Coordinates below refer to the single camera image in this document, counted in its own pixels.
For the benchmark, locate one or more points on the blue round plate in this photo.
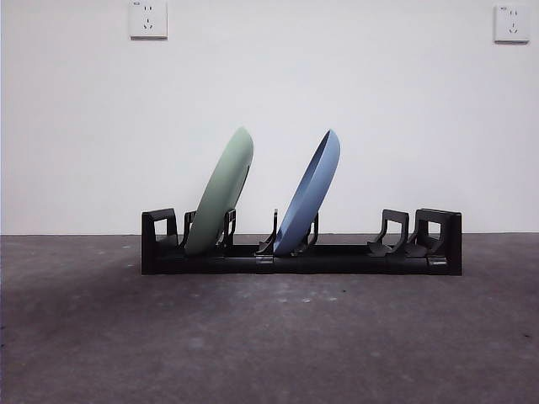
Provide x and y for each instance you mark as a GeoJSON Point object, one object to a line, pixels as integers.
{"type": "Point", "coordinates": [307, 202]}

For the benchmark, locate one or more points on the black plastic plate rack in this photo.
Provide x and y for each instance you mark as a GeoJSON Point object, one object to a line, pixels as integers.
{"type": "Point", "coordinates": [345, 263]}

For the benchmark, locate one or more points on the pale green round plate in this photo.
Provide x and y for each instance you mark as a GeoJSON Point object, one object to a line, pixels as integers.
{"type": "Point", "coordinates": [219, 189]}

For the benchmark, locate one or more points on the white wall socket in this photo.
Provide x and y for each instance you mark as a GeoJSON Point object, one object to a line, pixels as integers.
{"type": "Point", "coordinates": [511, 25]}
{"type": "Point", "coordinates": [148, 21]}

